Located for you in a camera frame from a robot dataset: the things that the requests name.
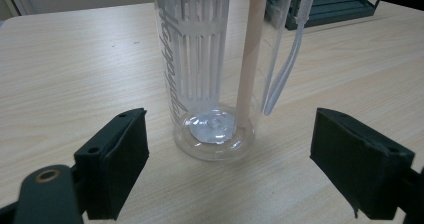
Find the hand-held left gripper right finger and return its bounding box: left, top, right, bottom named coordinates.
left=309, top=107, right=416, bottom=221

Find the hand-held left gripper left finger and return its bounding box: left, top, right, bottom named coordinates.
left=73, top=107, right=150, bottom=221

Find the clear plastic bottle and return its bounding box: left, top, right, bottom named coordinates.
left=152, top=0, right=298, bottom=162

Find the wooden stick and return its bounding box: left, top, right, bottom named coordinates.
left=235, top=0, right=270, bottom=129

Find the clear bottle strap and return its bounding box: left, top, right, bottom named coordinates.
left=263, top=0, right=319, bottom=117

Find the dark green wire rack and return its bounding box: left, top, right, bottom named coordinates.
left=266, top=0, right=389, bottom=31

